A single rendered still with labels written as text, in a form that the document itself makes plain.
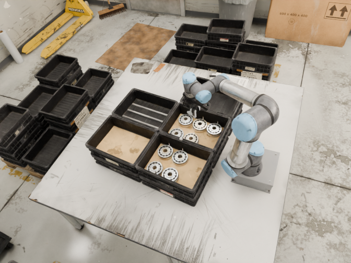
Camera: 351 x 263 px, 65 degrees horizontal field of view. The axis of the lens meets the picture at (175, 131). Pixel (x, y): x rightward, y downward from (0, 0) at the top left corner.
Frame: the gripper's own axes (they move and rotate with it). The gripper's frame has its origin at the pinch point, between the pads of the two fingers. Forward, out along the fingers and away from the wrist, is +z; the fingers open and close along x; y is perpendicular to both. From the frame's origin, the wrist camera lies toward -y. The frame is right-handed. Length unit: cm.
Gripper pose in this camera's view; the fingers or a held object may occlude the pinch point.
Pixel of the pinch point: (197, 114)
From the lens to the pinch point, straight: 180.6
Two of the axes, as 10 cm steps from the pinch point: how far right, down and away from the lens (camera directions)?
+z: 1.5, 5.2, 8.4
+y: -8.8, -3.1, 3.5
